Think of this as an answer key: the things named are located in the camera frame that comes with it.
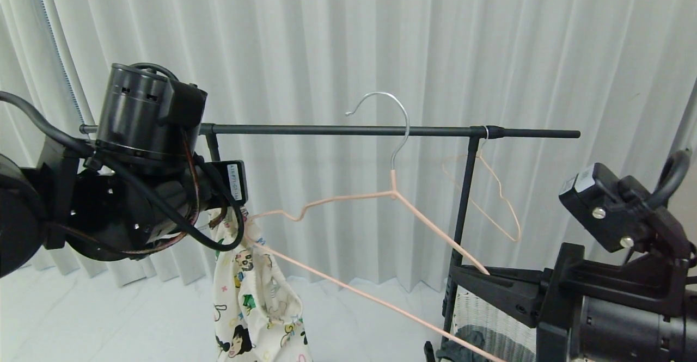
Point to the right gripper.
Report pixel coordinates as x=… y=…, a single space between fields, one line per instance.
x=626 y=335

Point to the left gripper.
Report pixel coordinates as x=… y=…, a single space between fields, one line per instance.
x=98 y=215

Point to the pink clothes hanger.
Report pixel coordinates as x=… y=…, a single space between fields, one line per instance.
x=393 y=181
x=518 y=226

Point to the cream printed garment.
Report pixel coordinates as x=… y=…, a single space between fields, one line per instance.
x=250 y=307

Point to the white laundry basket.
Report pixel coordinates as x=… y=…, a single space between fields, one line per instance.
x=501 y=329

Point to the black clothes rack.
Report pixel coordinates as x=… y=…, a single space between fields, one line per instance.
x=326 y=130

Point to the dark grey garment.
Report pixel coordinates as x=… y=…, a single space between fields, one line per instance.
x=463 y=343

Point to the white curtain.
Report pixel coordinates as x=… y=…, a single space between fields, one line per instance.
x=326 y=35

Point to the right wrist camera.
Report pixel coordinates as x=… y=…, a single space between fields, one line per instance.
x=604 y=204

